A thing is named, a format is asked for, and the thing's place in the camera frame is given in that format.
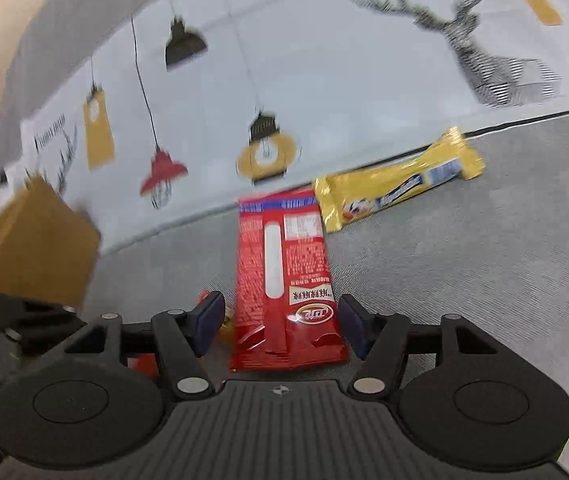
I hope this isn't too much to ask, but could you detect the long red snack packet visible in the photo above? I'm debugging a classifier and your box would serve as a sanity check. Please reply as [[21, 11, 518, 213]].
[[230, 190, 349, 372]]

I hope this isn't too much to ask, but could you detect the red gold candy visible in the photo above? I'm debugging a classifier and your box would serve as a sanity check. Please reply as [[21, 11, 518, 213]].
[[216, 304, 234, 347]]

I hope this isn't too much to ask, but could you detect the red square packet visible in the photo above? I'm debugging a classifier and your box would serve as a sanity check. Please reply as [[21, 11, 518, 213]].
[[127, 353, 160, 380]]

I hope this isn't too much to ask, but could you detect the brown cardboard box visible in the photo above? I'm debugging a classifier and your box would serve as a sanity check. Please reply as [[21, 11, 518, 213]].
[[0, 177, 101, 307]]

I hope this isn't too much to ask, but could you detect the yellow snack bar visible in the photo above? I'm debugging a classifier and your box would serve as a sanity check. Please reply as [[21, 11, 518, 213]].
[[314, 127, 485, 233]]

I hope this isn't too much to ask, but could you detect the grey patterned sofa cover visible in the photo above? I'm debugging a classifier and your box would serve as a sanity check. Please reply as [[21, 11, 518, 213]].
[[0, 0, 569, 480]]

